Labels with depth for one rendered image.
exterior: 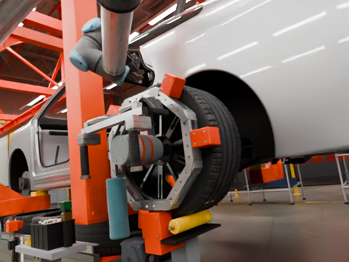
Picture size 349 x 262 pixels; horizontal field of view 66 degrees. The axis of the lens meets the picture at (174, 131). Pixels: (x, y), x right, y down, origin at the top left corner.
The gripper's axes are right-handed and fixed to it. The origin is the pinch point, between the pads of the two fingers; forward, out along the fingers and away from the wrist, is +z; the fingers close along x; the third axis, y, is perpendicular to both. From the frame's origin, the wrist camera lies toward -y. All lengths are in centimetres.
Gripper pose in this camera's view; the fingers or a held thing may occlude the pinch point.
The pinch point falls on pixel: (138, 81)
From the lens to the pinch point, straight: 140.4
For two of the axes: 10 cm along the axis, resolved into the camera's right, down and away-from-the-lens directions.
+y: 8.6, -2.1, -4.7
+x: 0.9, -8.4, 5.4
